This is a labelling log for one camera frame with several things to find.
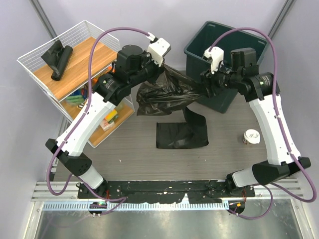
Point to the dark green trash bin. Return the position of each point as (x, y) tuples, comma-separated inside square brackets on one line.
[(195, 64)]

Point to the white cable duct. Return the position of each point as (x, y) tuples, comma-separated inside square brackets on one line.
[(89, 206)]

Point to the white wire shelf rack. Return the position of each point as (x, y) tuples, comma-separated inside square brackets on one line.
[(81, 38)]

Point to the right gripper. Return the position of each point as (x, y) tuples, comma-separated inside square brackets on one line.
[(208, 79)]

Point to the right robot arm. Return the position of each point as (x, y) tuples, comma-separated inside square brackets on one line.
[(283, 158)]

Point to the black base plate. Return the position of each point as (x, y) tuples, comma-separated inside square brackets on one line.
[(169, 192)]

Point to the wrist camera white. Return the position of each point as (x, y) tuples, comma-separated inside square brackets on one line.
[(215, 55), (158, 48)]

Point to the small white box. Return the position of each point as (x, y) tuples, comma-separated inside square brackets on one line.
[(105, 125)]

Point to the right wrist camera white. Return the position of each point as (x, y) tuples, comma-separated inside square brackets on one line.
[(215, 55)]

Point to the white paper cup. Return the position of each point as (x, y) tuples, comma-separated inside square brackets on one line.
[(251, 136)]

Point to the black trash bag roll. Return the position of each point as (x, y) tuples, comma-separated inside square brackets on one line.
[(57, 57)]

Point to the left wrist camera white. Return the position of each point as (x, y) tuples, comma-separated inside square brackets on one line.
[(158, 48)]

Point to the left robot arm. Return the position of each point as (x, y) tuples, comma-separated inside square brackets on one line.
[(132, 67)]

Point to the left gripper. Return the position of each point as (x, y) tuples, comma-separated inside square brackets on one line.
[(158, 70)]

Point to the yellow green sponge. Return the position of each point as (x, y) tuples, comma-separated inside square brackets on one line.
[(110, 117)]

